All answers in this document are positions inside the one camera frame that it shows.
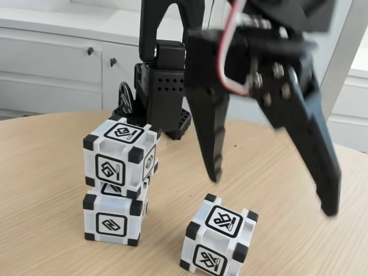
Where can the white cube nested-box symbol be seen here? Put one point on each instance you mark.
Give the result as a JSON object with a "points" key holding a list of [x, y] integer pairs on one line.
{"points": [[110, 169]]}

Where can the white cube crossed symbol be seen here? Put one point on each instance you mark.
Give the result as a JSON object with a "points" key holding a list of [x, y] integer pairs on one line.
{"points": [[210, 258]]}

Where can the black table clamp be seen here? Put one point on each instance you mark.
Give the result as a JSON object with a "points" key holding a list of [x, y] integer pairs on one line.
{"points": [[125, 97], [184, 120]]}

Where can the white low cabinet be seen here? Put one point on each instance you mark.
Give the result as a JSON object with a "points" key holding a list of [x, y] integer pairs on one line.
{"points": [[356, 120]]}

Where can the black cabinet key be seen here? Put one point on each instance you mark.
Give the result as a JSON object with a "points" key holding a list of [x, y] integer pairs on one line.
{"points": [[113, 61], [90, 51]]}

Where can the white cube zigzag symbol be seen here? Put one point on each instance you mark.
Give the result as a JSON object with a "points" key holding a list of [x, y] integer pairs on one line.
{"points": [[110, 225]]}

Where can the white drawer cabinet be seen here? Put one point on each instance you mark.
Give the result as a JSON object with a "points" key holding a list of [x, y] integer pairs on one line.
{"points": [[28, 72]]}

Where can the grey metal frame post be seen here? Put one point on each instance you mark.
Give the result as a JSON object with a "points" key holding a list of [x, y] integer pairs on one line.
{"points": [[342, 57]]}

